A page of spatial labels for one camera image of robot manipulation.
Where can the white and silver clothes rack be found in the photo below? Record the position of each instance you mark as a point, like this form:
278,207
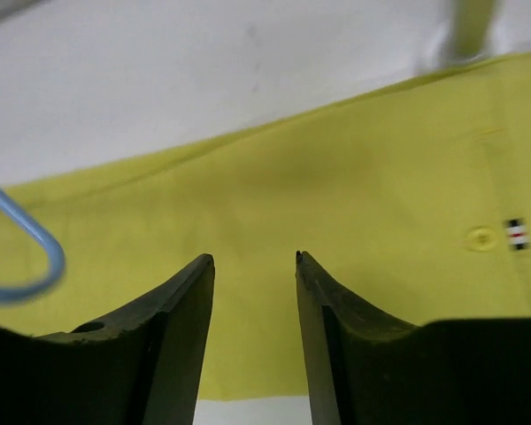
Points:
469,33

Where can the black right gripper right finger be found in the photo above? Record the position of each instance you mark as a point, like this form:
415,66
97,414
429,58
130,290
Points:
366,366

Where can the yellow-green trousers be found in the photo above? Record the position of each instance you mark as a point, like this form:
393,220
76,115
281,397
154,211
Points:
417,197

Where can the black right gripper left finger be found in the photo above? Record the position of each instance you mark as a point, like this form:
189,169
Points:
139,364

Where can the light blue wire hanger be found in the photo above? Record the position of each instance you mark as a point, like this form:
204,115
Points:
32,260

